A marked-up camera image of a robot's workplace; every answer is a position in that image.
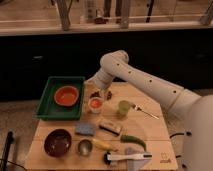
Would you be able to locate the metal fork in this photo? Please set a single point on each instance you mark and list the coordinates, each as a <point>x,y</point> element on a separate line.
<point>137,108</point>

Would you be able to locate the green plastic cup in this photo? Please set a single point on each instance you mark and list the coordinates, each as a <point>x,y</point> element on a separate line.
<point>123,108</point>

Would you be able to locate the orange bowl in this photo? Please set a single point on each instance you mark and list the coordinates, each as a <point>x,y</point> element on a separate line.
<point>66,96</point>

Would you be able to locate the green plastic tray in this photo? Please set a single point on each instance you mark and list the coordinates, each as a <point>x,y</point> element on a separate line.
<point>48,110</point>

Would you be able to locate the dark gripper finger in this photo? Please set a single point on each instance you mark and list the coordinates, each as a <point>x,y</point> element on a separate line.
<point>95,94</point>
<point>108,95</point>

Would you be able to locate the blue-grey sponge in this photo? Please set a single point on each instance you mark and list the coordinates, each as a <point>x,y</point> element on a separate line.
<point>84,128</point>

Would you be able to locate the wooden block brush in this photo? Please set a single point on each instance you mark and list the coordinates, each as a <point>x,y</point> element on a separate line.
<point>111,127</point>

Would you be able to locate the black stand left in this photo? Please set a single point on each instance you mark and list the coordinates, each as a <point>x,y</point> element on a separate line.
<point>9,140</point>

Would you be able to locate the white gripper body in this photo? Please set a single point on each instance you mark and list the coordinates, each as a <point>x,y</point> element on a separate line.
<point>102,79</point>

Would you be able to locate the dark maroon bowl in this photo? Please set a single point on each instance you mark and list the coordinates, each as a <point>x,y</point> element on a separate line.
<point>57,143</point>

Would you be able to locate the small metal cup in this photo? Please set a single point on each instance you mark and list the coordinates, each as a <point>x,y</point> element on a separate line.
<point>85,147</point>

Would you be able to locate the green chili pepper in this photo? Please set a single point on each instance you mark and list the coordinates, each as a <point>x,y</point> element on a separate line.
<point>133,139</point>

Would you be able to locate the white handled brush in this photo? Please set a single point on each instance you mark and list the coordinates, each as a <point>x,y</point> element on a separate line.
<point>108,157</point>

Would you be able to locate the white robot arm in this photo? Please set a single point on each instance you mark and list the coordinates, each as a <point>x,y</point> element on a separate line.
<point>196,110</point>

